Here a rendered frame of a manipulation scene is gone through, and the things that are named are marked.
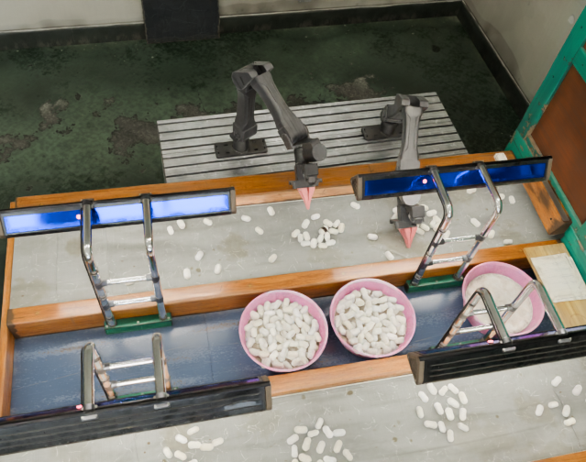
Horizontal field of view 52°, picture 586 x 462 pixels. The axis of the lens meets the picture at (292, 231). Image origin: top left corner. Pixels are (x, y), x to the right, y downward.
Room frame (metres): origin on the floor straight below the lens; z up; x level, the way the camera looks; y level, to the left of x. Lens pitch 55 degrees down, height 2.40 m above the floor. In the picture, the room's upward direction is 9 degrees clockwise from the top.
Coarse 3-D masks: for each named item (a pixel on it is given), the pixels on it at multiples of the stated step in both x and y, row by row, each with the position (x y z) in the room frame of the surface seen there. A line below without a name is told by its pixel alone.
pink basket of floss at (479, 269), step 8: (480, 264) 1.13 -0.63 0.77; (488, 264) 1.14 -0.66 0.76; (496, 264) 1.14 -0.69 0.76; (504, 264) 1.14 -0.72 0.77; (472, 272) 1.10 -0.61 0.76; (480, 272) 1.12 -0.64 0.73; (488, 272) 1.13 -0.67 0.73; (496, 272) 1.13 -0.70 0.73; (504, 272) 1.13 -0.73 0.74; (512, 272) 1.13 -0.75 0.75; (520, 272) 1.13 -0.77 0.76; (464, 280) 1.05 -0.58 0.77; (520, 280) 1.11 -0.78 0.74; (528, 280) 1.10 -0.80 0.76; (464, 288) 1.04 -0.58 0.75; (464, 296) 1.00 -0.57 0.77; (536, 296) 1.05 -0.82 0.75; (464, 304) 0.99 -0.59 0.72; (536, 304) 1.02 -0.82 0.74; (536, 312) 1.00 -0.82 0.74; (544, 312) 0.98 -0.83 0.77; (472, 320) 0.94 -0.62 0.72; (480, 320) 0.92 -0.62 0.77; (536, 320) 0.96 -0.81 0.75; (528, 328) 0.93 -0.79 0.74; (496, 336) 0.91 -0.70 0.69
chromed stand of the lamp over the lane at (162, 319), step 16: (144, 208) 0.89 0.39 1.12; (80, 224) 0.82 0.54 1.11; (144, 224) 0.85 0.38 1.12; (144, 240) 0.80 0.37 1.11; (96, 272) 0.73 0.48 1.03; (96, 288) 0.73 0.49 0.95; (160, 288) 0.79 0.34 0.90; (112, 304) 0.74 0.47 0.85; (160, 304) 0.78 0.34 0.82; (112, 320) 0.73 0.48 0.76; (128, 320) 0.76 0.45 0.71; (144, 320) 0.77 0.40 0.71; (160, 320) 0.78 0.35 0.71
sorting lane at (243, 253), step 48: (480, 192) 1.47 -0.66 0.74; (48, 240) 0.98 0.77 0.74; (96, 240) 1.01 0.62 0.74; (192, 240) 1.06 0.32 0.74; (240, 240) 1.09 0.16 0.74; (288, 240) 1.12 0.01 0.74; (336, 240) 1.15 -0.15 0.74; (384, 240) 1.18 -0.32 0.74; (528, 240) 1.28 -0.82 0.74; (48, 288) 0.81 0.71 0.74; (144, 288) 0.86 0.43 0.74
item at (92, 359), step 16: (160, 336) 0.55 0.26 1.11; (96, 352) 0.51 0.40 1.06; (160, 352) 0.51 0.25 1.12; (96, 368) 0.50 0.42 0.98; (112, 368) 0.51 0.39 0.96; (160, 368) 0.47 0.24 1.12; (112, 384) 0.51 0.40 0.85; (128, 384) 0.52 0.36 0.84; (160, 384) 0.44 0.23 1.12; (160, 400) 0.41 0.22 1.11; (96, 416) 0.36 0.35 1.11
